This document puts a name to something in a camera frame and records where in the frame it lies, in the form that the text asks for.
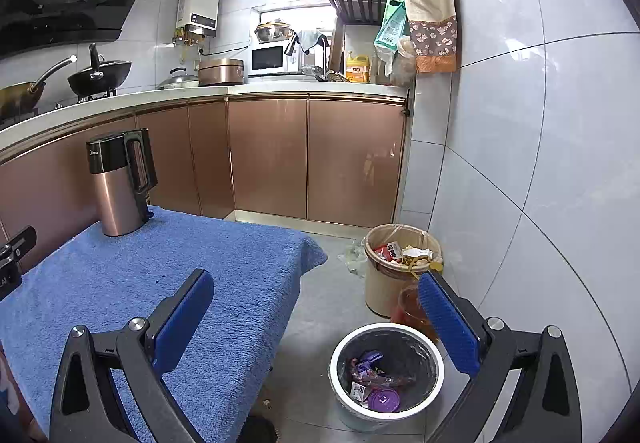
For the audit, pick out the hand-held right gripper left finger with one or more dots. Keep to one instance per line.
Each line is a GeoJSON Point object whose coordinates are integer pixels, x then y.
{"type": "Point", "coordinates": [186, 315]}

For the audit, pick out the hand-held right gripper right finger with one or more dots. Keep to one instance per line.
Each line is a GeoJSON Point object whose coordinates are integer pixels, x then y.
{"type": "Point", "coordinates": [445, 323]}

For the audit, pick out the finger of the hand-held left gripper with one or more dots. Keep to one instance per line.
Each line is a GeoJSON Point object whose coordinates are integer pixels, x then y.
{"type": "Point", "coordinates": [17, 245]}

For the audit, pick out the purple snack wrapper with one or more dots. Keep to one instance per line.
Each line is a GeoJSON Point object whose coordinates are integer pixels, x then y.
{"type": "Point", "coordinates": [366, 360]}

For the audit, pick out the purple plastic lid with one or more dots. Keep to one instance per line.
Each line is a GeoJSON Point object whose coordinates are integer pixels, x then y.
{"type": "Point", "coordinates": [384, 400]}

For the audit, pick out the white trash bin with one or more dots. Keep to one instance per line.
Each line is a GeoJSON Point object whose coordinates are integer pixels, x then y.
{"type": "Point", "coordinates": [341, 405]}

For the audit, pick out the beige trash bin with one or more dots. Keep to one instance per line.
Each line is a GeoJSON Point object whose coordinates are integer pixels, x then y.
{"type": "Point", "coordinates": [382, 290]}

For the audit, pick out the blue towel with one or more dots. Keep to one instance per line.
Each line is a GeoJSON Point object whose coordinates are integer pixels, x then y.
{"type": "Point", "coordinates": [125, 283]}

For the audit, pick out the dark red wrapper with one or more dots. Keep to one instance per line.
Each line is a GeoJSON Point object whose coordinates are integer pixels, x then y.
{"type": "Point", "coordinates": [395, 379]}

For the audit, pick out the mixed packaging pile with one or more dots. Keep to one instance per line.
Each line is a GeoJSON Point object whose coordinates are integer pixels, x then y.
{"type": "Point", "coordinates": [405, 255]}

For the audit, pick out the copper electric kettle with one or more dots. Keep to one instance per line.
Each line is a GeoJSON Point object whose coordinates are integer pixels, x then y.
{"type": "Point", "coordinates": [116, 195]}

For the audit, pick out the clear crumpled plastic bag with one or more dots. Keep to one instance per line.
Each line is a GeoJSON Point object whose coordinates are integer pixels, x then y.
{"type": "Point", "coordinates": [352, 258]}

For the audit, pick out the golden wok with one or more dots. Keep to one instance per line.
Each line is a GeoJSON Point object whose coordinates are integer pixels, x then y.
{"type": "Point", "coordinates": [20, 95]}

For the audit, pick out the copper kitchen cabinet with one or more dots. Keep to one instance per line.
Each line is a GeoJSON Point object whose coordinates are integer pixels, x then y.
{"type": "Point", "coordinates": [270, 153]}

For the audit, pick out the black frying pan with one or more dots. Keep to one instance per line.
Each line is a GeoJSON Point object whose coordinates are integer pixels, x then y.
{"type": "Point", "coordinates": [100, 75]}

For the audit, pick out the glass pot lid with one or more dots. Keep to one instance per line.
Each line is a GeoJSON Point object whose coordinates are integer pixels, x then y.
{"type": "Point", "coordinates": [177, 80]}

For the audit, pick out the copper rice cooker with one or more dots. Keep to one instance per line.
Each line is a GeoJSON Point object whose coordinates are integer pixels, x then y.
{"type": "Point", "coordinates": [222, 71]}

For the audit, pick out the clear hanging plastic bag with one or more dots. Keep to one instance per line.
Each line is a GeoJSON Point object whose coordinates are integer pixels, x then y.
{"type": "Point", "coordinates": [402, 65]}

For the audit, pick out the yellow detergent bottle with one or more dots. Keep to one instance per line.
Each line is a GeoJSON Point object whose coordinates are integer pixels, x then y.
{"type": "Point", "coordinates": [357, 69]}

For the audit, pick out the white microwave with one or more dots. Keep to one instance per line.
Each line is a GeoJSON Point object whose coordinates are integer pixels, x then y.
{"type": "Point", "coordinates": [270, 59]}

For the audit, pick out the dark kitchen faucet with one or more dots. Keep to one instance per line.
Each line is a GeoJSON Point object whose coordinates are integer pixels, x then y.
{"type": "Point", "coordinates": [326, 55]}

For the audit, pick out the metal bowl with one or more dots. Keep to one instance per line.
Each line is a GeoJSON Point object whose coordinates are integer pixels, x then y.
{"type": "Point", "coordinates": [273, 32]}

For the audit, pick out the green plastic bag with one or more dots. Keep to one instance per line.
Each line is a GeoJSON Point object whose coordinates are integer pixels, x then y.
{"type": "Point", "coordinates": [391, 30]}

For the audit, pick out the grey dish cloth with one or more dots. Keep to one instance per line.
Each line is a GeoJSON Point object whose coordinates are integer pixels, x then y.
{"type": "Point", "coordinates": [307, 39]}

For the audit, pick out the white water heater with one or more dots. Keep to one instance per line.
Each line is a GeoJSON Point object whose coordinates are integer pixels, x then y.
{"type": "Point", "coordinates": [199, 3]}

